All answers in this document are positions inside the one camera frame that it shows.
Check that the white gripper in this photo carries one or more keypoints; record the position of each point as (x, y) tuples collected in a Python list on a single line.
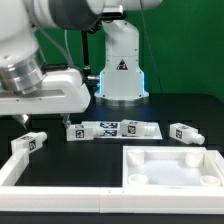
[(60, 92)]

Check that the white square table top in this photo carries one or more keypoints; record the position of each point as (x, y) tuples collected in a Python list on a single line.
[(172, 166)]

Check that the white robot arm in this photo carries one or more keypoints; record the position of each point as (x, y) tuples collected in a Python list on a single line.
[(29, 86)]

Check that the white tag base sheet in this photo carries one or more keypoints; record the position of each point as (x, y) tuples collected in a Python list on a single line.
[(112, 130)]

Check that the white U-shaped fence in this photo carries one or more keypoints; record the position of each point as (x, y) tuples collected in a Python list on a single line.
[(130, 199)]

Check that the black camera stand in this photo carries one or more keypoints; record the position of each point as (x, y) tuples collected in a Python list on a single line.
[(91, 80)]

